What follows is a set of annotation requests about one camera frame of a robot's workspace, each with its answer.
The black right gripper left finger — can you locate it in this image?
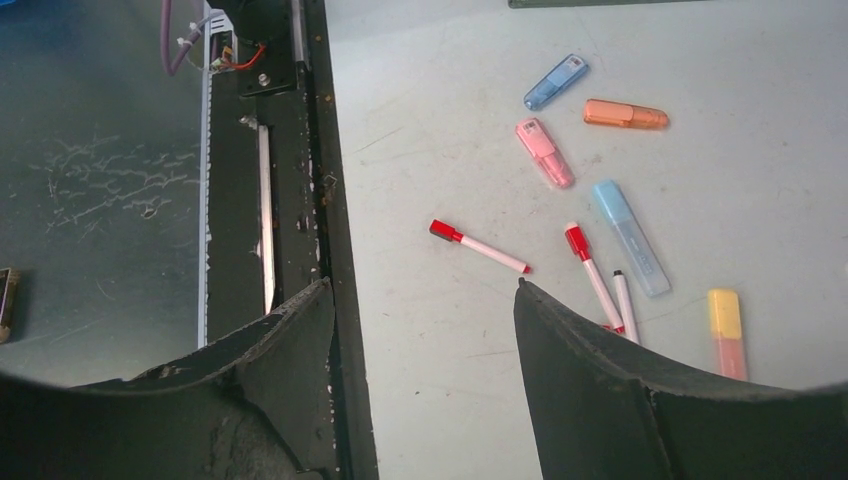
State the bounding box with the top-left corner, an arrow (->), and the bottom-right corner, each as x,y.
1,279 -> 340,479

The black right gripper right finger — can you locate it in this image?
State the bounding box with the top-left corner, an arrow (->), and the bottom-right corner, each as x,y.
513,281 -> 847,479

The black cap marker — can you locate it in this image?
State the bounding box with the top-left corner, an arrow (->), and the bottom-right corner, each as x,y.
613,270 -> 641,344

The red cap marker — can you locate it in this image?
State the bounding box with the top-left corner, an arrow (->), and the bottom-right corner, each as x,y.
429,219 -> 533,274
564,222 -> 625,334

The yellow pink highlighter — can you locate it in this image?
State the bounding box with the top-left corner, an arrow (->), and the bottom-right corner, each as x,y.
707,288 -> 748,381

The light blue highlighter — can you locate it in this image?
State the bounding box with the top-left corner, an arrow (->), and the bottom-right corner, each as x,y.
592,180 -> 671,297

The pink correction tape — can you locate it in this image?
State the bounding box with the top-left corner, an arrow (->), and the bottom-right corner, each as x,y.
515,118 -> 575,189

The blue transparent correction tape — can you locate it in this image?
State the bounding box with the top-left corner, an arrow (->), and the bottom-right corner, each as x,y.
523,54 -> 589,111

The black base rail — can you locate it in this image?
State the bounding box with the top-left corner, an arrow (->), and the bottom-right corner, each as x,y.
198,1 -> 379,479

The green wire mesh rack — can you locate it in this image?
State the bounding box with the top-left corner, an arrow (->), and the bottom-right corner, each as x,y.
507,0 -> 690,9

